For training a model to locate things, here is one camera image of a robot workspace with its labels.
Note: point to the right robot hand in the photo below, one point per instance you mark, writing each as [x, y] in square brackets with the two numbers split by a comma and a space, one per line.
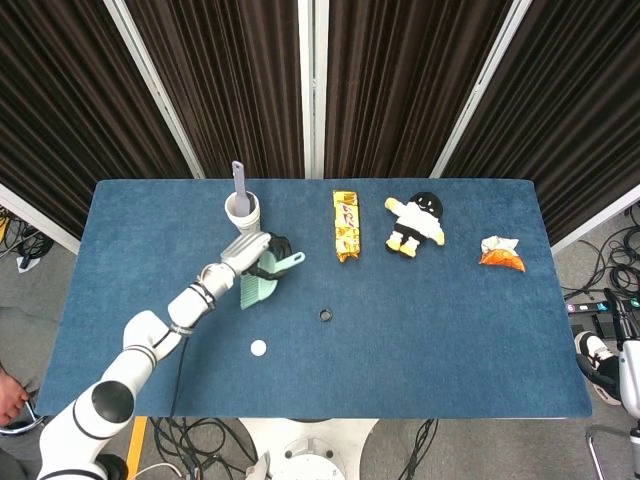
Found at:
[631, 380]

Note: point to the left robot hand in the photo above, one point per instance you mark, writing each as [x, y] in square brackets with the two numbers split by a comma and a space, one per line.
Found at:
[245, 250]

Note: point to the white bottle cap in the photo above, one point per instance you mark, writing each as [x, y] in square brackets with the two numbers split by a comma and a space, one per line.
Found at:
[258, 348]

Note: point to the black ring cap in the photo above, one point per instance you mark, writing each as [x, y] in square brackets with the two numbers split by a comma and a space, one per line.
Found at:
[326, 315]

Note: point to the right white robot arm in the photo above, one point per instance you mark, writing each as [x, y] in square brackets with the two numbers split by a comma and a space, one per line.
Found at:
[636, 450]

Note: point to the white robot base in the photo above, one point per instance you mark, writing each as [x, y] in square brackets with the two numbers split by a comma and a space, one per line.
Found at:
[310, 450]

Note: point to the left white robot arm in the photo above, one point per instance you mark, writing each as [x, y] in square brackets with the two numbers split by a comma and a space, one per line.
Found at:
[135, 360]

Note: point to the white paper cup stack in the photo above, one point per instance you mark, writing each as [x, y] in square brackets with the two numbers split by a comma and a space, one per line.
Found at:
[248, 222]

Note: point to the black and white sneaker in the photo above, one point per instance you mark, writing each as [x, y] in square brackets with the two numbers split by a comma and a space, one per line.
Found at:
[597, 367]

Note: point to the black power strip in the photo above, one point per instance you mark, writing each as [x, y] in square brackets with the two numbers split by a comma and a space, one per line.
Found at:
[587, 306]

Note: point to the yellow snack packet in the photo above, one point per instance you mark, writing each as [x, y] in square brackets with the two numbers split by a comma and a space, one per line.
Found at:
[347, 225]

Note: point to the black and white plush doll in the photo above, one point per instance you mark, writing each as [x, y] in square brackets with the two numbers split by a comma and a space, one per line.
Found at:
[417, 222]

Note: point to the dark brown pleated curtain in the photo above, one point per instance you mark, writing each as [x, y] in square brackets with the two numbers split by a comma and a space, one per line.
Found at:
[575, 100]
[60, 100]
[225, 75]
[400, 75]

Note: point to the crumpled orange snack bag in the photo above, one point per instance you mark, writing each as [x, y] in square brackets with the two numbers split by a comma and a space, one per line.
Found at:
[502, 257]

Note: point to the blue felt table cover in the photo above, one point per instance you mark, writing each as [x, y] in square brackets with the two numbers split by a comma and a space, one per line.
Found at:
[425, 350]

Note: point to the white aluminium frame rail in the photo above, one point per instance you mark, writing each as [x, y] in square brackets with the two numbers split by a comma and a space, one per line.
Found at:
[35, 217]
[600, 217]

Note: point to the white aluminium frame post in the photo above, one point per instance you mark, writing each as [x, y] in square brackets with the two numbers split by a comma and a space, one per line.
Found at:
[312, 75]
[153, 85]
[480, 85]

